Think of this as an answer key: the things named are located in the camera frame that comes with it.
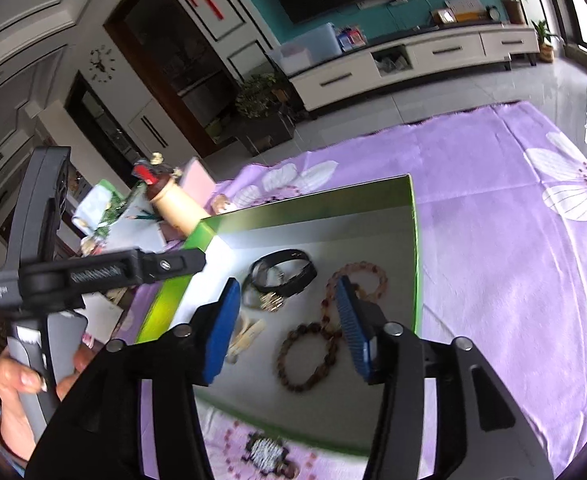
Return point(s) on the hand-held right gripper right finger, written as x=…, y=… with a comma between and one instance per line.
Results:
x=351, y=330

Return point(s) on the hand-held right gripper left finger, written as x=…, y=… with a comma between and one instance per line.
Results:
x=221, y=335

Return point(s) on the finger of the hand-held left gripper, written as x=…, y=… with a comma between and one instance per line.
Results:
x=168, y=265

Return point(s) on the white wristwatch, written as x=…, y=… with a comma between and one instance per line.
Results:
x=248, y=332

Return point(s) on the black wristband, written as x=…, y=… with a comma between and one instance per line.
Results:
x=298, y=282

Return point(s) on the green cardboard box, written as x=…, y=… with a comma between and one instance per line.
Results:
x=323, y=230

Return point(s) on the person's left hand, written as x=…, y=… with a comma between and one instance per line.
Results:
x=8, y=385

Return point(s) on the white paper sheet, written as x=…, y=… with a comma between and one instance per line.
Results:
x=133, y=232

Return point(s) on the yellow cartoon cup with pens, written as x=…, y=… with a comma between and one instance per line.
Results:
x=178, y=210

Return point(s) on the green white packet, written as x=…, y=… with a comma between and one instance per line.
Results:
x=93, y=205

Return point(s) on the purple floral cloth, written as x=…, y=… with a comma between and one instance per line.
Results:
x=498, y=260

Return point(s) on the bushy potted plant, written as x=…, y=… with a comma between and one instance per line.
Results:
x=258, y=95

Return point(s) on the dark wooden doorway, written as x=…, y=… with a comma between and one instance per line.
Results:
x=183, y=60

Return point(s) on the clear plastic storage box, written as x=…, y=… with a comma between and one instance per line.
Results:
x=308, y=45

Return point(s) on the white television cabinet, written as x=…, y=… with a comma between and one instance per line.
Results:
x=423, y=57

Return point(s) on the small blue red box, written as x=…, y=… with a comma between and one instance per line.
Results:
x=351, y=39

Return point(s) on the white yellow flat box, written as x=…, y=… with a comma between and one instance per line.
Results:
x=466, y=9

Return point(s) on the small potted plant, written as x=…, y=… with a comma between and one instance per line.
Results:
x=545, y=45

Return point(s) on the small alarm clock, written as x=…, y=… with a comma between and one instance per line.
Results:
x=494, y=14

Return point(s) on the tall potted plant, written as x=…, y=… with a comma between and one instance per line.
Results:
x=513, y=0

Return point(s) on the black wall clock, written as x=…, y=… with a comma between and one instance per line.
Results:
x=101, y=64

